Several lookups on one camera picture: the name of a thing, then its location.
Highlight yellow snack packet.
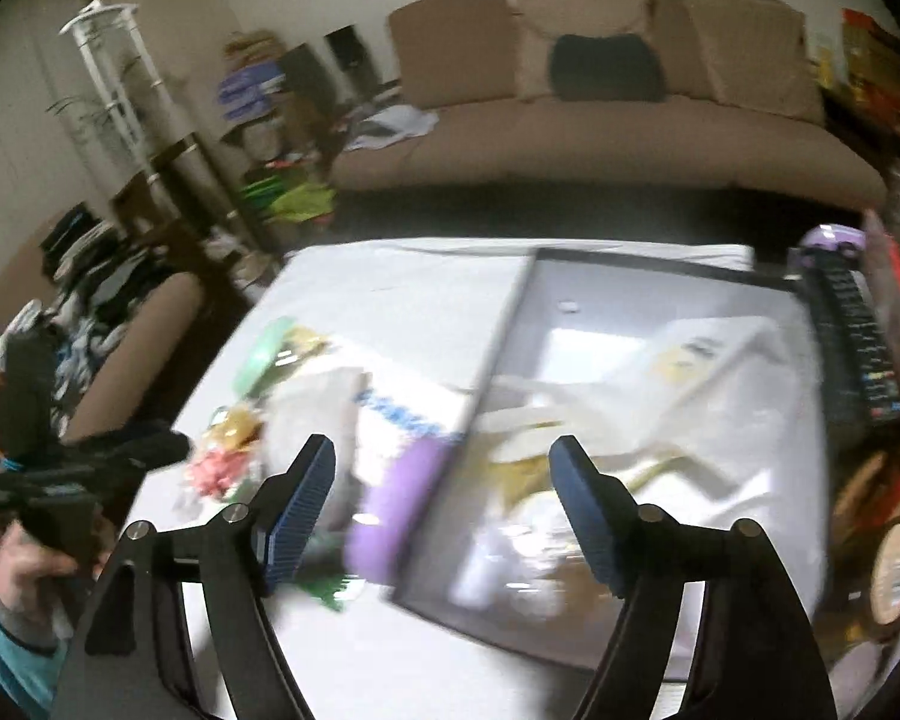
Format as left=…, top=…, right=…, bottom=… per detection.
left=475, top=374, right=691, bottom=502

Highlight black remote control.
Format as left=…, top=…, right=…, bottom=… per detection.
left=802, top=247, right=900, bottom=426

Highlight pink plastic clips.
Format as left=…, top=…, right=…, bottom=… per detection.
left=185, top=442, right=258, bottom=499

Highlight white dog print bag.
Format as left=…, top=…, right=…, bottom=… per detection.
left=622, top=316, right=802, bottom=489

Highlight white blue packet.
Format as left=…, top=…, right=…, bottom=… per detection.
left=265, top=367, right=473, bottom=488

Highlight person left hand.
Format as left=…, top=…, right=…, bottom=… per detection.
left=0, top=520, right=80, bottom=628

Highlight white shelf rack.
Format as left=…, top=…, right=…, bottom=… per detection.
left=58, top=0, right=227, bottom=242

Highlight clear bag of gold items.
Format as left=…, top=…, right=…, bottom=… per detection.
left=448, top=517, right=605, bottom=621

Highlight brown chair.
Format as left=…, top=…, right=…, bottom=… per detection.
left=63, top=273, right=205, bottom=442

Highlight black cushion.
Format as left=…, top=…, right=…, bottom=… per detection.
left=548, top=34, right=667, bottom=103

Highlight brown sofa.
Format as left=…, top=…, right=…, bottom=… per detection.
left=331, top=0, right=886, bottom=211

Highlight green packet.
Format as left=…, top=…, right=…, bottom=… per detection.
left=232, top=316, right=295, bottom=398

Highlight purple oval case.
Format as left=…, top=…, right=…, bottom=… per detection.
left=343, top=436, right=455, bottom=587

